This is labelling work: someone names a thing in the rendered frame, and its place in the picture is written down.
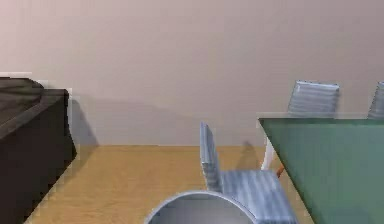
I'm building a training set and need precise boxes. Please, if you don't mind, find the blue-grey striped chair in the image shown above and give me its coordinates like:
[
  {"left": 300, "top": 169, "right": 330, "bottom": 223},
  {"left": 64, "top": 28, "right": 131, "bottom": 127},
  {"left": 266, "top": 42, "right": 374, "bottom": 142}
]
[
  {"left": 287, "top": 80, "right": 341, "bottom": 119},
  {"left": 367, "top": 80, "right": 384, "bottom": 120},
  {"left": 199, "top": 121, "right": 300, "bottom": 224}
]

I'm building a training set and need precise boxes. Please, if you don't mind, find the green glass table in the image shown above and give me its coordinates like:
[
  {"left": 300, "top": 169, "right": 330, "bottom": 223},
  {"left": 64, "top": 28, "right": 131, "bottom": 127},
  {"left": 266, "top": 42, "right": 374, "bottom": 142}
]
[{"left": 257, "top": 113, "right": 384, "bottom": 224}]

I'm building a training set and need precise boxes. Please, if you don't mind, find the dark brown cabinet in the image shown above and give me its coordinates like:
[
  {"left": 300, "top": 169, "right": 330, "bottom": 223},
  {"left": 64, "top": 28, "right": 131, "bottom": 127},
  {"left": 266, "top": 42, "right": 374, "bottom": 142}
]
[{"left": 0, "top": 77, "right": 78, "bottom": 224}]

